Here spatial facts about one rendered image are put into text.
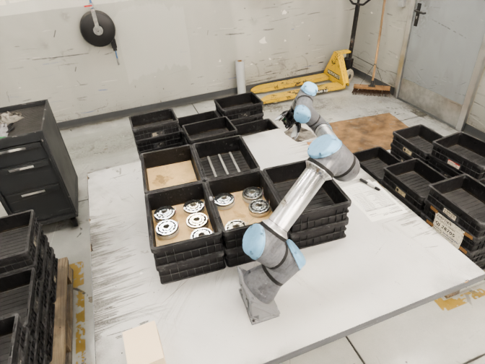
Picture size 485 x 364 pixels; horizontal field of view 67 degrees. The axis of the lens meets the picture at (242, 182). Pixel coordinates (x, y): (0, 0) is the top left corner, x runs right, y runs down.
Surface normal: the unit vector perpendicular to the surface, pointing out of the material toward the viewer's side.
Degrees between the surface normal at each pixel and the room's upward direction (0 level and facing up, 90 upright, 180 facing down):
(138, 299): 0
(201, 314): 0
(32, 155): 90
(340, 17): 90
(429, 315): 0
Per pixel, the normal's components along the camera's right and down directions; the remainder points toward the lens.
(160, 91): 0.35, 0.53
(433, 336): -0.06, -0.81
